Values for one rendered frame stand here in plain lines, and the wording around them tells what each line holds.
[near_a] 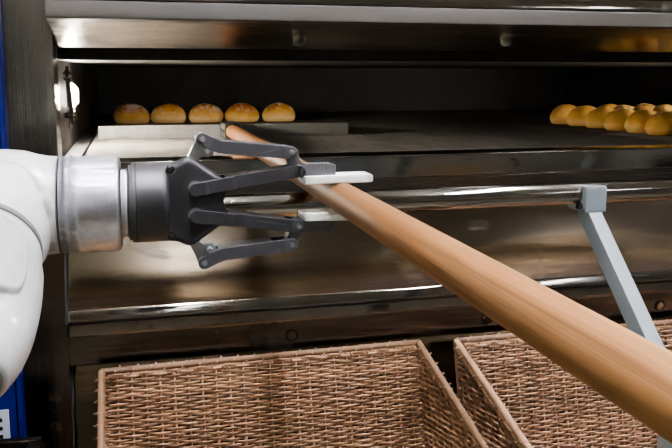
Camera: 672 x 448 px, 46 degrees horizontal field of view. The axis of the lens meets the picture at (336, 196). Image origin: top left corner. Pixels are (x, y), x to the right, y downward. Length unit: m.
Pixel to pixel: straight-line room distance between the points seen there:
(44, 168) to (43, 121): 0.56
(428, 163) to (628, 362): 1.09
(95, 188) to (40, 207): 0.05
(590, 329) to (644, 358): 0.04
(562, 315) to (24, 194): 0.48
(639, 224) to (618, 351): 1.29
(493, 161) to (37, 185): 0.91
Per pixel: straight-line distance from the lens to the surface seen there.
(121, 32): 1.24
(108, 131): 1.77
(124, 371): 1.35
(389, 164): 1.38
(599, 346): 0.35
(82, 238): 0.74
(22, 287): 0.62
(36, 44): 1.31
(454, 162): 1.42
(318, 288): 1.36
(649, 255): 1.63
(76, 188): 0.73
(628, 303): 1.04
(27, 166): 0.75
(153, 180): 0.74
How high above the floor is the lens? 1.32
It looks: 9 degrees down
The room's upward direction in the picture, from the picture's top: straight up
